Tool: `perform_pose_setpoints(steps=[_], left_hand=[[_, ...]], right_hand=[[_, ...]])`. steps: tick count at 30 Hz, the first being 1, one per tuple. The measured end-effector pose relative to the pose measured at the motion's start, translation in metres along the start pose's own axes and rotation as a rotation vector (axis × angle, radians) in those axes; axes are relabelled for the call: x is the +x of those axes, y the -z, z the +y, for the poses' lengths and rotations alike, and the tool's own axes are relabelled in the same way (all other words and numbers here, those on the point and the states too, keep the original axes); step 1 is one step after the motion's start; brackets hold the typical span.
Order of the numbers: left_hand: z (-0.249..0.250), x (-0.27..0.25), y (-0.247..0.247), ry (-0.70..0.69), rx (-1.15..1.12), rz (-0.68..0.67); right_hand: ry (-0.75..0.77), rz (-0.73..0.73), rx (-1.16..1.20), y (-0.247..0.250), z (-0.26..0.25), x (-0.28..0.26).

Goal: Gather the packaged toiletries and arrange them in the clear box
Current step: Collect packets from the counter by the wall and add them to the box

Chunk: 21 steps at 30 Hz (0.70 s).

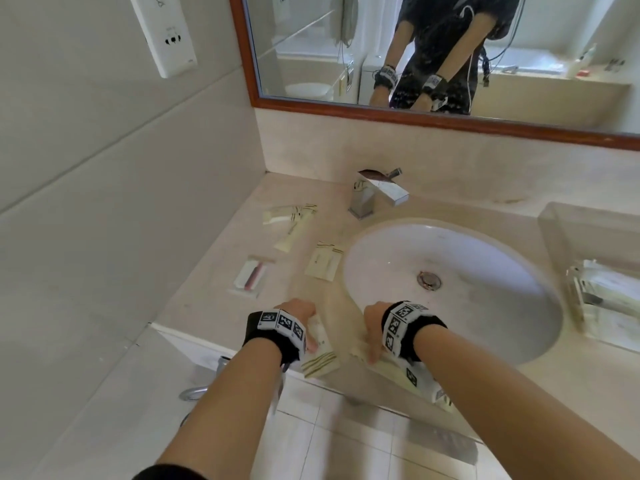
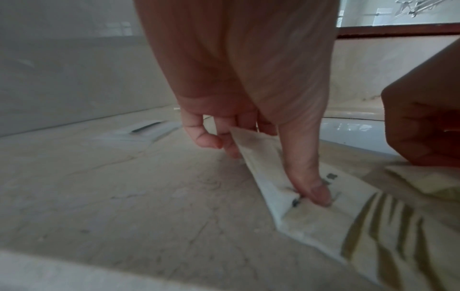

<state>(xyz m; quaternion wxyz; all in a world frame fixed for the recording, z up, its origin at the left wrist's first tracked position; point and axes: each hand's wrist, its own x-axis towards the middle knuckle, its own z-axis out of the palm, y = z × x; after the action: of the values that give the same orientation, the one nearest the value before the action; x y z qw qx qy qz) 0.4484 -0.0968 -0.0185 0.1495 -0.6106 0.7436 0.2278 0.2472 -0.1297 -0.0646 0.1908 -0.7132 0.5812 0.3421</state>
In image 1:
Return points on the person's right forearm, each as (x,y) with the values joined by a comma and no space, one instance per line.
(525,409)

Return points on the person's left forearm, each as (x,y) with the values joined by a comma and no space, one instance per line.
(225,414)

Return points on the white wall socket plate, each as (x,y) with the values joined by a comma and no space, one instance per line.
(165,34)

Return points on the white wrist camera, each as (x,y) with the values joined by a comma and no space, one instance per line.
(425,382)
(277,389)

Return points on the wooden framed mirror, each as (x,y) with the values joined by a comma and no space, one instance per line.
(310,44)

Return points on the black marker-tagged wristband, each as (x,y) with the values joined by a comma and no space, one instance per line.
(412,329)
(275,332)

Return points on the white square amenity packet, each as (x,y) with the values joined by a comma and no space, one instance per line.
(322,359)

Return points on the chrome faucet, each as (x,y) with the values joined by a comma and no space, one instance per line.
(375,194)

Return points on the person's right hand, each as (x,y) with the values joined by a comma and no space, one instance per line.
(375,324)

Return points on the person's left hand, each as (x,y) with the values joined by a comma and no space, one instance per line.
(299,310)

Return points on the person's black sleeve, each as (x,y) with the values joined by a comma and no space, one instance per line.
(170,472)

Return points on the beige marble countertop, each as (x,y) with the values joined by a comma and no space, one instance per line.
(210,294)

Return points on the white sink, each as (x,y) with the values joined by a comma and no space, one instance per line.
(475,314)

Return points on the transparent tray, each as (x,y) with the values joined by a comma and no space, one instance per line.
(580,234)

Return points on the razor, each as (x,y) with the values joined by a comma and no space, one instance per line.
(247,279)

